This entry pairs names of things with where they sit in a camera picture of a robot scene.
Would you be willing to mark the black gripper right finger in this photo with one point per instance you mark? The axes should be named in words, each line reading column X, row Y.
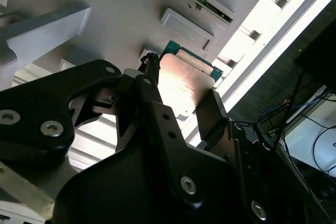
column 212, row 124

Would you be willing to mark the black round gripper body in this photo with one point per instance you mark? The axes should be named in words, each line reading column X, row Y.
column 131, row 187

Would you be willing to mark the silver green CPU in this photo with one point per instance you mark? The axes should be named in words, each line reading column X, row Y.
column 183, row 82

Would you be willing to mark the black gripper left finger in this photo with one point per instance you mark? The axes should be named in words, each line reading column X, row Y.
column 39, row 103

